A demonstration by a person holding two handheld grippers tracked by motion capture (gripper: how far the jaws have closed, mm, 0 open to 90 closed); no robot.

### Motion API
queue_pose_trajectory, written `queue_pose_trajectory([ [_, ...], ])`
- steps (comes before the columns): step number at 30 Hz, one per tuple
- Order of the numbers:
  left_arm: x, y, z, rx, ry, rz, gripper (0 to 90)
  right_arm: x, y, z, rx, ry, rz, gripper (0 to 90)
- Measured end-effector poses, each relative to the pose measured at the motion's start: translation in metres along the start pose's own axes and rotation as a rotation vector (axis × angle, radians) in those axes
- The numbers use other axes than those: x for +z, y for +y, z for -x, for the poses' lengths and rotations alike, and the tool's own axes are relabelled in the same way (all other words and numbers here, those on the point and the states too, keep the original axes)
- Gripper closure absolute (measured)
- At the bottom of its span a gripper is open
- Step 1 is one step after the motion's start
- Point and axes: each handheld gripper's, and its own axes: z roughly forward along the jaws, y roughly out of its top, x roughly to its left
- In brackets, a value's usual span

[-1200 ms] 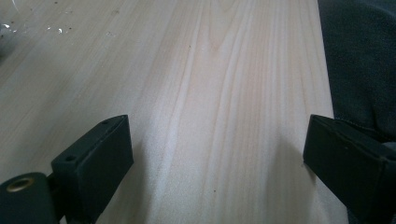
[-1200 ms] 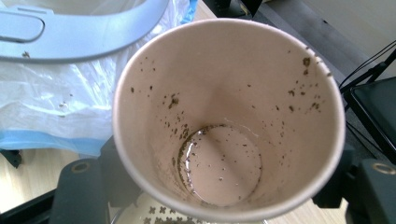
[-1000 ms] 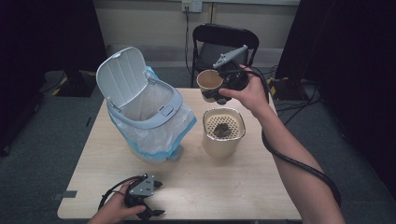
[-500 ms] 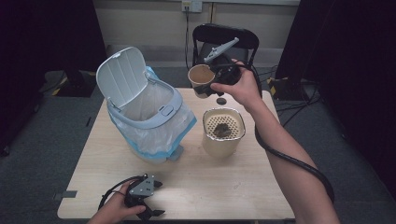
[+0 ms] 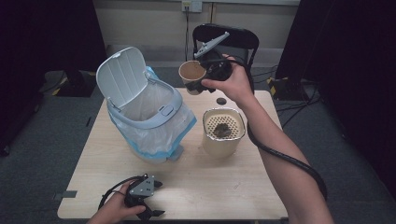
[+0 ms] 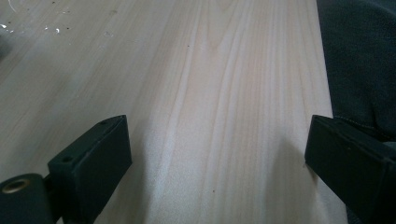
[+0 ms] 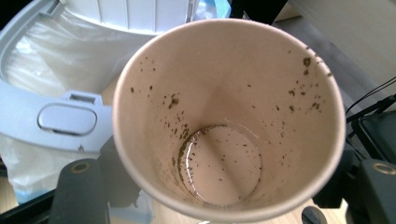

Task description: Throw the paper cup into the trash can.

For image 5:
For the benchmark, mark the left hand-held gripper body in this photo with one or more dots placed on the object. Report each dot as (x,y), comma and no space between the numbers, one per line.
(141,187)

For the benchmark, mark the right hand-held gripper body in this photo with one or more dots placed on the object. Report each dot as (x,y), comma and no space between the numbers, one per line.
(218,68)

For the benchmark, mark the brown paper cup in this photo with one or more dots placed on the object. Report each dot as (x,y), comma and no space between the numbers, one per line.
(191,72)

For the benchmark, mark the dark wet tea leaves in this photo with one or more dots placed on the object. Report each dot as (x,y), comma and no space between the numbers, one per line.
(222,130)

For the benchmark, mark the beige strainer container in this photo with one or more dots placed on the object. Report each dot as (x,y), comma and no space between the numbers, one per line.
(222,147)

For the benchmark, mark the white grey pedal trash can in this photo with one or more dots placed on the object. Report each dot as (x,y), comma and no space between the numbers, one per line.
(124,74)

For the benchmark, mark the person's right hand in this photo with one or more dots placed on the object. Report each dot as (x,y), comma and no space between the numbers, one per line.
(238,84)

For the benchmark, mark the person's left hand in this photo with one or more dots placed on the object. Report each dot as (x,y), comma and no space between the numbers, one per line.
(115,207)

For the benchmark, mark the black table hole cover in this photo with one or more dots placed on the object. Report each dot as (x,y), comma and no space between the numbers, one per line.
(221,101)

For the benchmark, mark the black folding chair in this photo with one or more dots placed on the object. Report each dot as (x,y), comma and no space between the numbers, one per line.
(241,39)

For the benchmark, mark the black stand base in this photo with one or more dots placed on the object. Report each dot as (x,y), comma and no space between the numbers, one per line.
(77,82)
(288,88)

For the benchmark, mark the grey tape piece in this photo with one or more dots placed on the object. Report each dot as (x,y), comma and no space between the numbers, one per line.
(65,194)

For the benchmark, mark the black curtain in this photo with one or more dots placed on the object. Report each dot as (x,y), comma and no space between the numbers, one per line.
(46,31)
(348,46)

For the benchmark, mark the thin wall conduit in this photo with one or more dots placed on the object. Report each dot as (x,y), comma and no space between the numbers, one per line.
(212,12)

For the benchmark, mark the white wall socket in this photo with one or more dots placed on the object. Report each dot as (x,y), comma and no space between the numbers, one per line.
(192,5)

